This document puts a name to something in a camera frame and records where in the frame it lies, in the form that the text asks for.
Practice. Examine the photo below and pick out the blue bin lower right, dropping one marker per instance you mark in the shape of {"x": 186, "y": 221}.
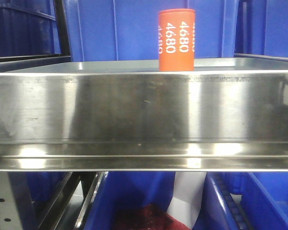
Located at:
{"x": 244, "y": 201}

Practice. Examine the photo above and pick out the stainless steel shelf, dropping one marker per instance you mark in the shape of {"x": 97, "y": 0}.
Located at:
{"x": 226, "y": 120}

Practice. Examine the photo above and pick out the grey tray on shelf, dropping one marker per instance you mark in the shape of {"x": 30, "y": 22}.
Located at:
{"x": 200, "y": 64}

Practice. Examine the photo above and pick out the orange cylindrical capacitor 4680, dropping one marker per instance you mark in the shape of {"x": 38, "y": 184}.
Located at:
{"x": 176, "y": 39}

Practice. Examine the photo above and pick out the dark blue bin upper left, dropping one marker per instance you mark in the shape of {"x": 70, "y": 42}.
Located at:
{"x": 28, "y": 28}

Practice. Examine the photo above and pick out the blue bin lower middle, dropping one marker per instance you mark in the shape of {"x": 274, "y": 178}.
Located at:
{"x": 128, "y": 190}

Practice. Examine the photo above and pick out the large blue bin behind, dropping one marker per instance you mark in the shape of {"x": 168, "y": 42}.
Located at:
{"x": 104, "y": 30}

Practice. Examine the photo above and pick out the perforated shelf upright post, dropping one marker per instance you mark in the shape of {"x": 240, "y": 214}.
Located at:
{"x": 9, "y": 215}

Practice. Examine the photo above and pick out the dark red items in bin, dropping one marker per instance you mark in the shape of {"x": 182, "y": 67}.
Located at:
{"x": 150, "y": 217}

